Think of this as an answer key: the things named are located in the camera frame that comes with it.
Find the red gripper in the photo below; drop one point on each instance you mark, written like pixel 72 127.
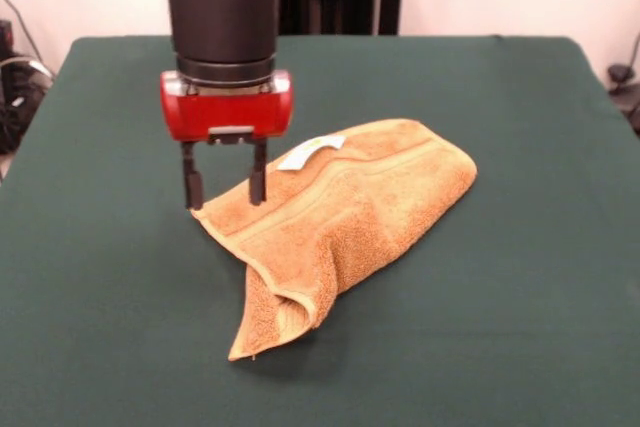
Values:
pixel 225 114

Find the orange terry towel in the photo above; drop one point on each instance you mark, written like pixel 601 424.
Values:
pixel 375 197

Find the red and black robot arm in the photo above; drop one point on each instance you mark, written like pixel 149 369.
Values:
pixel 225 22

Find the dark green table cloth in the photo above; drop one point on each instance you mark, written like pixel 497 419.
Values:
pixel 100 322

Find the black equipment pile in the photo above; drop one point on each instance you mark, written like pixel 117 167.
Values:
pixel 15 112

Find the dark grey stand base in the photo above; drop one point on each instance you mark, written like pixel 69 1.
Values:
pixel 627 97

